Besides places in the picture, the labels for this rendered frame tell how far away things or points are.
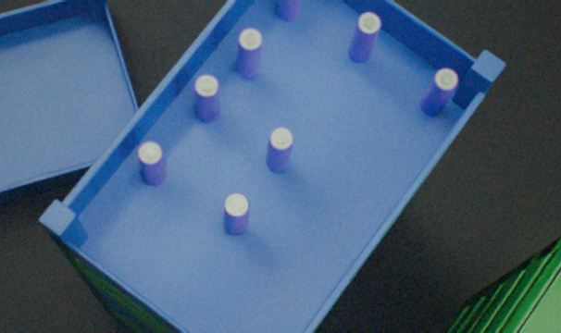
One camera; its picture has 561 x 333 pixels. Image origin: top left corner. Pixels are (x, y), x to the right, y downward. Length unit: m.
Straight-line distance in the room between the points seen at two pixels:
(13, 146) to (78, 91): 0.10
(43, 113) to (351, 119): 0.52
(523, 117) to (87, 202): 0.65
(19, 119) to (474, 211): 0.53
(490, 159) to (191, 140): 0.54
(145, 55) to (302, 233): 0.52
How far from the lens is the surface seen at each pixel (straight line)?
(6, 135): 1.33
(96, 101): 1.33
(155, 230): 0.88
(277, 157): 0.85
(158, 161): 0.82
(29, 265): 1.30
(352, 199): 0.89
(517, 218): 1.33
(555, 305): 0.90
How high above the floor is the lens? 1.26
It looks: 75 degrees down
